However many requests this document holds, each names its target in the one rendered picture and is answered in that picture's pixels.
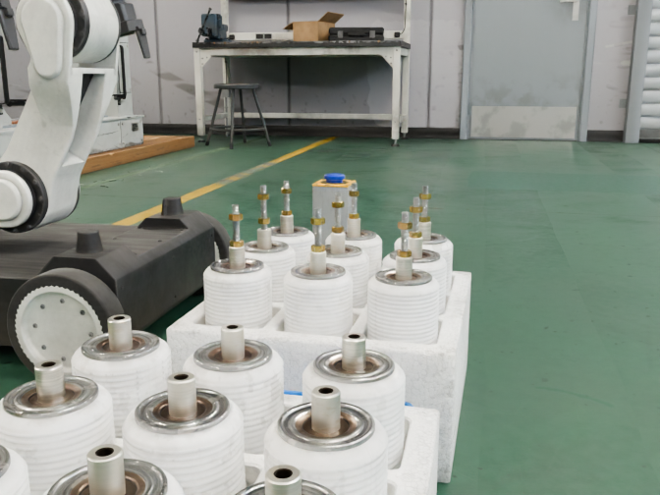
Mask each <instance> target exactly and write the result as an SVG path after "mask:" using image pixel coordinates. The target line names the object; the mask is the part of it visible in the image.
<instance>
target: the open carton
mask: <svg viewBox="0 0 660 495"><path fill-rule="evenodd" d="M343 16H344V14H338V13H333V12H327V13H326V14H325V15H324V16H323V17H322V18H320V19H319V20H318V21H310V22H292V23H290V24H289V25H287V26H286V27H284V28H283V29H290V30H292V31H293V39H294V41H329V40H328V36H329V35H330V33H329V28H334V27H335V24H336V23H337V22H338V21H339V20H340V19H341V18H342V17H343Z"/></svg>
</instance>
